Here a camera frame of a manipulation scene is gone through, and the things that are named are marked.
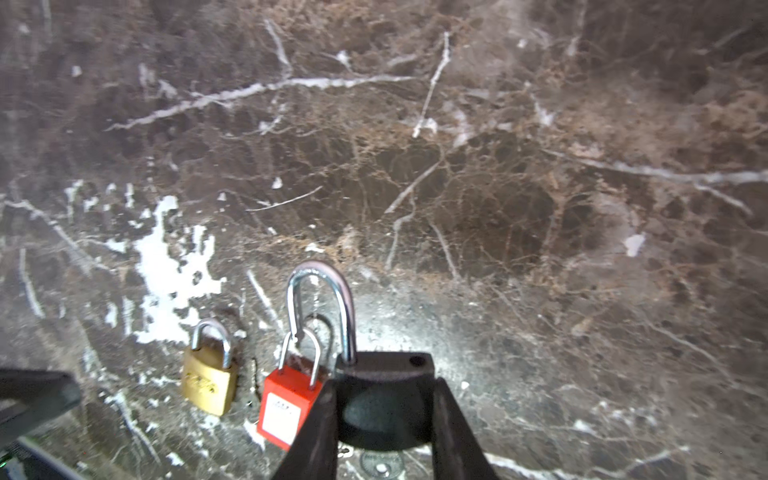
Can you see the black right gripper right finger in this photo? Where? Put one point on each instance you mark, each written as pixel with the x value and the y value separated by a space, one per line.
pixel 456 453

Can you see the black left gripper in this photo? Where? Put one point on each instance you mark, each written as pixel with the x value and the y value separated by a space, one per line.
pixel 30 399

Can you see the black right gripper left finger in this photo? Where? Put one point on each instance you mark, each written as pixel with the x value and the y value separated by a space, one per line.
pixel 314 452

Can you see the red safety padlock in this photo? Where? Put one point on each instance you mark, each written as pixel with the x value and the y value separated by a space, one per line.
pixel 289 395

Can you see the brass padlock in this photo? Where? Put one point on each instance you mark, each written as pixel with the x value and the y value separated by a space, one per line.
pixel 209 376

